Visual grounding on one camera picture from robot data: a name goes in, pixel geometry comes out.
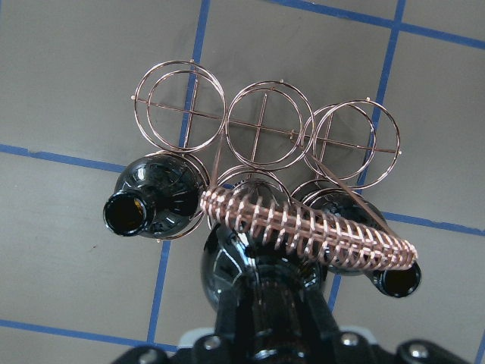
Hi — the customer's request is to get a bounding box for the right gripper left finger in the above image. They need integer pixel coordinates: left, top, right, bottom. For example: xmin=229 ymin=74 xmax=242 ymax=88
xmin=214 ymin=290 xmax=245 ymax=341

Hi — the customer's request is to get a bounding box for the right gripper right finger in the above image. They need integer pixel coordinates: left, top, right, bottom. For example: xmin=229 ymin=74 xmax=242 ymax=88
xmin=302 ymin=286 xmax=340 ymax=336

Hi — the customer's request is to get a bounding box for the dark wine bottle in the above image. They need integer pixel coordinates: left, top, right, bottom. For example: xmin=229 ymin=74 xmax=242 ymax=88
xmin=194 ymin=186 xmax=332 ymax=363

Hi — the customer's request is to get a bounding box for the dark bottle in rack end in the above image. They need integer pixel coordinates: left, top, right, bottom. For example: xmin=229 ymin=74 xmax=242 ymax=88
xmin=103 ymin=151 xmax=209 ymax=240

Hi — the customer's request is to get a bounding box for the dark bottle under rack handle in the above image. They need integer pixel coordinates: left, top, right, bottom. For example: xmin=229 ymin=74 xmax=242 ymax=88
xmin=302 ymin=191 xmax=423 ymax=299

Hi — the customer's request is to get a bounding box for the copper wire wine rack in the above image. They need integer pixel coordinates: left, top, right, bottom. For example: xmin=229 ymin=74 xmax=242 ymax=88
xmin=131 ymin=60 xmax=418 ymax=271

